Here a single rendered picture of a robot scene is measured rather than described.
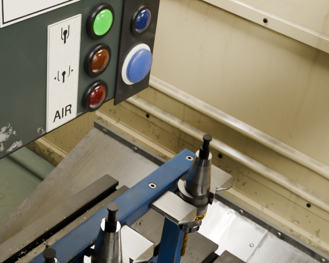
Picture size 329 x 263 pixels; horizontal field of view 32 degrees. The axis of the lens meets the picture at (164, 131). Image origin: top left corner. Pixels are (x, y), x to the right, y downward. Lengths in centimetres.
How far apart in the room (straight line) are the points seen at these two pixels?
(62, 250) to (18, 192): 105
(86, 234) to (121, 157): 78
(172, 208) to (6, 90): 58
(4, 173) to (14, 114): 155
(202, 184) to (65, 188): 73
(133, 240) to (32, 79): 51
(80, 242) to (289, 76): 62
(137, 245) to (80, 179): 77
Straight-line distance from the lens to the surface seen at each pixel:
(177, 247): 115
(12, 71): 39
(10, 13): 37
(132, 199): 92
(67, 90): 43
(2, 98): 39
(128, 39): 46
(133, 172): 159
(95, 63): 44
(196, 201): 95
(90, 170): 162
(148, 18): 47
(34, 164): 192
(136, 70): 48
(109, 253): 80
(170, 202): 94
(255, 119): 135
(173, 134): 151
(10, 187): 190
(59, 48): 41
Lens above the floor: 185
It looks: 36 degrees down
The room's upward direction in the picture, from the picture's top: 9 degrees clockwise
